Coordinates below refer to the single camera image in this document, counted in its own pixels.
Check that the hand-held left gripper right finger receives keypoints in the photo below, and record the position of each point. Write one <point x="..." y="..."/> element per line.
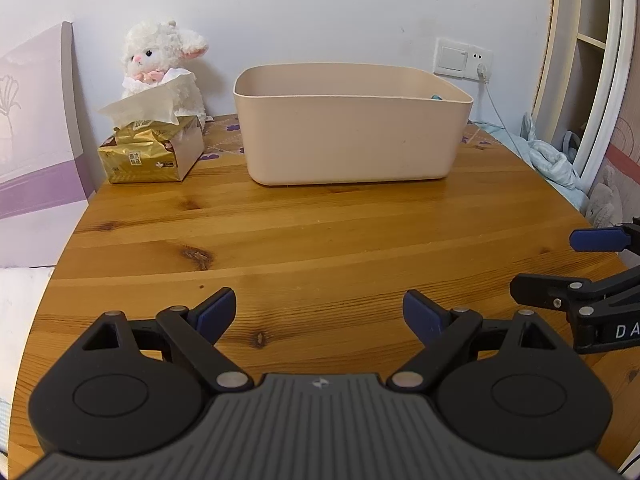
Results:
<point x="420" y="317"/>

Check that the white wall switch socket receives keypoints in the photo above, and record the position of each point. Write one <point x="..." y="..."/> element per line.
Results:
<point x="452" y="57"/>

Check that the white bedding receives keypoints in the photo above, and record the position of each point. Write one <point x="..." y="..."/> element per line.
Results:
<point x="20" y="320"/>

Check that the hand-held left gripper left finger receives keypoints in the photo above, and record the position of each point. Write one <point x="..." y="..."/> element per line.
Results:
<point x="217" y="310"/>

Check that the beige shelf unit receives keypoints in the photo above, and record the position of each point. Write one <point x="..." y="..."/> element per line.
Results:
<point x="585" y="10"/>

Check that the pink plastic storage bin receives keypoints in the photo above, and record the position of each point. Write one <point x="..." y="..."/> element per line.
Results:
<point x="350" y="140"/>

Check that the grey plush blanket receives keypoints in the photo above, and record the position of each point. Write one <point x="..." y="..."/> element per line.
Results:
<point x="605" y="200"/>

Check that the light blue bed sheet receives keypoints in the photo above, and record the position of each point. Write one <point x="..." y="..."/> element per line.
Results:
<point x="500" y="136"/>

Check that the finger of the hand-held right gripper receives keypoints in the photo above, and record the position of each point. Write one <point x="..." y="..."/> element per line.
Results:
<point x="540" y="290"/>
<point x="595" y="240"/>

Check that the white curved frame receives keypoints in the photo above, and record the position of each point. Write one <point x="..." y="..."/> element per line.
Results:
<point x="602" y="110"/>

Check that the gold tissue pack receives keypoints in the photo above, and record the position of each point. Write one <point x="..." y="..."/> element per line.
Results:
<point x="145" y="155"/>

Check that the light blue striped cloth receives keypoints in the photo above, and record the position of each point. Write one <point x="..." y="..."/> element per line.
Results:
<point x="550" y="160"/>

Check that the white plush lamb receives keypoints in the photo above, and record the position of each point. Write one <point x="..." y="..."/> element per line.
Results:
<point x="160" y="45"/>

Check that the purple and white board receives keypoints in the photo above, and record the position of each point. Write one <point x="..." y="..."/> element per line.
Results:
<point x="35" y="135"/>

